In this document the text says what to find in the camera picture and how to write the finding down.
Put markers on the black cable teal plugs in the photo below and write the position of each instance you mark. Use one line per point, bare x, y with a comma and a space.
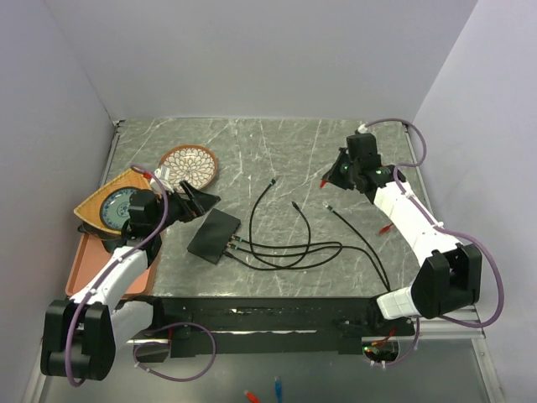
300, 256

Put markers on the floral bowl with brown rim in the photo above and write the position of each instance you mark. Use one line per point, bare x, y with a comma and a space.
192, 163

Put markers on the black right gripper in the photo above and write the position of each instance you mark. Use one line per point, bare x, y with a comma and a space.
333, 175

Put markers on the blue plug on floor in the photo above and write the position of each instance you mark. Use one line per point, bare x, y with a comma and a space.
278, 389

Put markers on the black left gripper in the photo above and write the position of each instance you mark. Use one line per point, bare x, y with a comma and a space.
203, 202

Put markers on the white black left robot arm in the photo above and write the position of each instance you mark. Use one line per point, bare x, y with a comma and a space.
82, 334

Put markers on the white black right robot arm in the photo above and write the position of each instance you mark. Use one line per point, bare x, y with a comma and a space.
449, 277

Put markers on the blue patterned plate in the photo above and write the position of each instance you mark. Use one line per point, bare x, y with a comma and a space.
114, 209

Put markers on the red plug on floor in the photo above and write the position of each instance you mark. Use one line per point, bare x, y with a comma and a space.
252, 398

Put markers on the woven bamboo fan tray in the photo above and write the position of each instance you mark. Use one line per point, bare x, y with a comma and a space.
89, 210

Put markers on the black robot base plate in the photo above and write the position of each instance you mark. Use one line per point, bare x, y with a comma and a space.
202, 325

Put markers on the terracotta rectangular tray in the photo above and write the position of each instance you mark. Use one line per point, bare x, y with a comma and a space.
91, 257

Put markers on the black network switch box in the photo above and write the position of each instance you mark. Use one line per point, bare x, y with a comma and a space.
211, 239

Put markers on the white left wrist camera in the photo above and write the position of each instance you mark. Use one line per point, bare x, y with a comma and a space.
162, 174

